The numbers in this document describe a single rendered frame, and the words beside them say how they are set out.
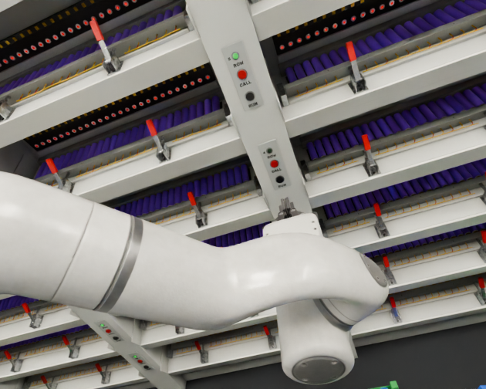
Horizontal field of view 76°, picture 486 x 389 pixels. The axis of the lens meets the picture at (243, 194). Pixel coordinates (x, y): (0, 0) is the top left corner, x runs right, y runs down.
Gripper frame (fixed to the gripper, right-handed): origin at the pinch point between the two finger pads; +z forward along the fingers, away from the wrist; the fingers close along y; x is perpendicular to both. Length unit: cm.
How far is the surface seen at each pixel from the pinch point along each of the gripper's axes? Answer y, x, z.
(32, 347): -113, -44, 17
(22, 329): -99, -27, 12
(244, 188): -10.3, -2.9, 17.5
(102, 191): -40.4, 11.5, 10.8
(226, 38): -1.1, 31.8, 10.5
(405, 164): 27.5, -6.0, 12.2
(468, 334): 43, -81, 12
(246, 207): -10.7, -6.0, 13.5
